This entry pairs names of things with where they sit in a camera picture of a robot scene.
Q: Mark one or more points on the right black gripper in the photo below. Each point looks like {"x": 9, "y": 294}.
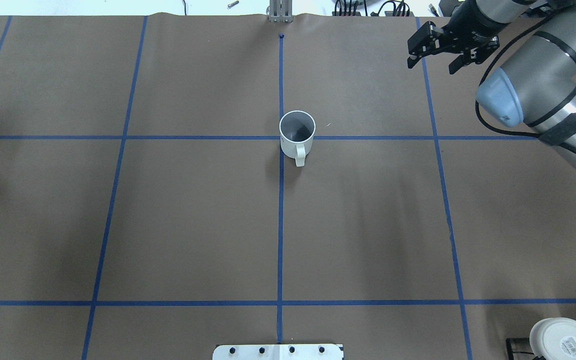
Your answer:
{"x": 474, "y": 23}

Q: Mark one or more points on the white mug dark interior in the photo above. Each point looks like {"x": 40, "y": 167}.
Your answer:
{"x": 296, "y": 135}

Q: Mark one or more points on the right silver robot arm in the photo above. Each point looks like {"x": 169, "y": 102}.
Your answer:
{"x": 533, "y": 93}

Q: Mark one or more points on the white cup on rack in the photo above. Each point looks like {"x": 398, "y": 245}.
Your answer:
{"x": 554, "y": 338}

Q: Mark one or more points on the aluminium frame post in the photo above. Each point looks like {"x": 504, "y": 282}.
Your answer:
{"x": 280, "y": 11}

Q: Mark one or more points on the black wire cup rack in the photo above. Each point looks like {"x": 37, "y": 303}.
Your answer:
{"x": 518, "y": 348}

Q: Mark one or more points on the white camera pillar with base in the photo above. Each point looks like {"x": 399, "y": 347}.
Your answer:
{"x": 304, "y": 351}

